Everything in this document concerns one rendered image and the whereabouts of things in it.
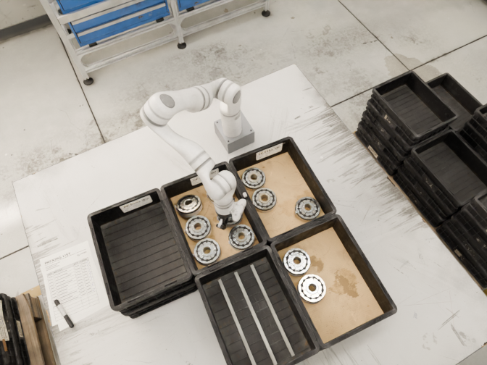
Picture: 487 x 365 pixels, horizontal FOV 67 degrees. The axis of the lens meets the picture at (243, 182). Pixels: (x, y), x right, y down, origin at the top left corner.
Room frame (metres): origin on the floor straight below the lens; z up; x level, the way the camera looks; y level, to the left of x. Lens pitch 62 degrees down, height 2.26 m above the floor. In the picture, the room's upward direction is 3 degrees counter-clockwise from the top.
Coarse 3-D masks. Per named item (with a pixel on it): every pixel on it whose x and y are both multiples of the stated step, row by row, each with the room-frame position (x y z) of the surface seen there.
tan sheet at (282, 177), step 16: (272, 160) 0.86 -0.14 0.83; (288, 160) 0.85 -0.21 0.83; (240, 176) 0.78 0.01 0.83; (272, 176) 0.77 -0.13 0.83; (288, 176) 0.77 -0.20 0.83; (288, 192) 0.69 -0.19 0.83; (304, 192) 0.69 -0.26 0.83; (288, 208) 0.62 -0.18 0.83; (304, 208) 0.62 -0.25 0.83; (320, 208) 0.61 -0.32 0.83; (272, 224) 0.55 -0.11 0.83; (288, 224) 0.55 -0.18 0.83
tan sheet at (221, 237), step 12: (192, 192) 0.72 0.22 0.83; (204, 192) 0.71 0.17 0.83; (204, 204) 0.65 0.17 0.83; (180, 216) 0.61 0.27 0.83; (204, 216) 0.60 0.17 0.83; (216, 216) 0.60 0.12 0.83; (216, 228) 0.54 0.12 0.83; (228, 228) 0.54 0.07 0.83; (192, 240) 0.50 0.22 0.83; (216, 240) 0.49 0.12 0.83; (192, 252) 0.45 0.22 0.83; (204, 252) 0.45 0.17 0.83; (228, 252) 0.44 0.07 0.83
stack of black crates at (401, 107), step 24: (408, 72) 1.56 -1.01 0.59; (384, 96) 1.47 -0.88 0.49; (408, 96) 1.46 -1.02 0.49; (432, 96) 1.39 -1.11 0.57; (384, 120) 1.30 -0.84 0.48; (408, 120) 1.29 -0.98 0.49; (432, 120) 1.28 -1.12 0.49; (384, 144) 1.24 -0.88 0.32; (408, 144) 1.12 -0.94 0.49; (384, 168) 1.16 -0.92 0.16
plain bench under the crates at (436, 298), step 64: (192, 128) 1.15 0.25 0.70; (256, 128) 1.13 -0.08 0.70; (320, 128) 1.11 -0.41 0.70; (64, 192) 0.81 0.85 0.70; (128, 192) 0.80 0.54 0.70; (384, 192) 0.73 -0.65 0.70; (384, 256) 0.43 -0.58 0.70; (448, 256) 0.42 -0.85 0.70; (128, 320) 0.22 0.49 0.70; (192, 320) 0.21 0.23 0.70; (384, 320) 0.17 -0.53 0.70; (448, 320) 0.16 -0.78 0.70
